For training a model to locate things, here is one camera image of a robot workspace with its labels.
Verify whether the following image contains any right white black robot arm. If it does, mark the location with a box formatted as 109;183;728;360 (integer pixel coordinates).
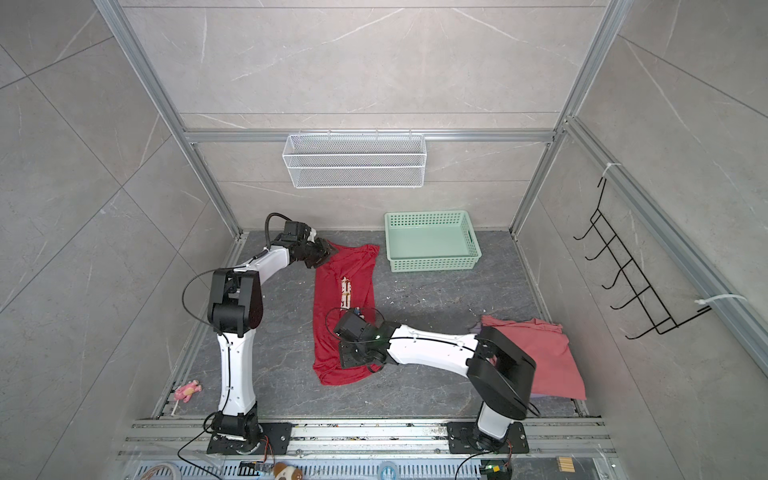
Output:
333;312;539;453

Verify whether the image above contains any white wire mesh shelf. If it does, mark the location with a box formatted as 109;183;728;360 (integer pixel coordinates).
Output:
282;133;428;189

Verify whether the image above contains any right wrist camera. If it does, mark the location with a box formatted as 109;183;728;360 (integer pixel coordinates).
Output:
334;310;376;343

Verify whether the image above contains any small pink toy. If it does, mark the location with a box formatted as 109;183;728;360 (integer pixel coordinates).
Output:
173;380;202;403

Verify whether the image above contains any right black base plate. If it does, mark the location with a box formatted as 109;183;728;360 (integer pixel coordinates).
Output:
445;422;530;455

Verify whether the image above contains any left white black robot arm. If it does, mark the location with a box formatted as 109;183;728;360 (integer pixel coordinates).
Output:
207;236;337;455

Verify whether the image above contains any brown white round object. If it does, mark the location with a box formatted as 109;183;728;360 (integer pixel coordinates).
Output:
273;462;304;480

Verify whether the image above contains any black corrugated cable hose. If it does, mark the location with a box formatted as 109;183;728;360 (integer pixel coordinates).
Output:
264;212;294;250

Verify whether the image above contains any red t shirt with print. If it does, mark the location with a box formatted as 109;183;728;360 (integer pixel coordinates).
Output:
313;244;382;386

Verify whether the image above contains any lavender folded t shirt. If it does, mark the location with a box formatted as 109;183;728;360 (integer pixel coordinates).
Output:
530;393;561;400

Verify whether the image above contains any aluminium rail base frame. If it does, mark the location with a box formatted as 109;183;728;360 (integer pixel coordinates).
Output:
115;417;627;479

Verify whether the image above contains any green plastic basket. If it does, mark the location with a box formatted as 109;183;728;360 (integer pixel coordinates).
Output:
384;210;482;273

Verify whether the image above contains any pink folded t shirt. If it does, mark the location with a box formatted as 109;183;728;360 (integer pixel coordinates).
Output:
481;315;587;401

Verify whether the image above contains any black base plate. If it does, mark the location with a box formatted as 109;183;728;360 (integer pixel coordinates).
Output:
445;422;530;455
206;422;293;455

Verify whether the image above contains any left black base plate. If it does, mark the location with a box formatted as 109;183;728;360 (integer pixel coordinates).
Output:
206;422;293;455

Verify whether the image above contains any black wire hook rack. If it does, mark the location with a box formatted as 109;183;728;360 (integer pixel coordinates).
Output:
573;178;713;341

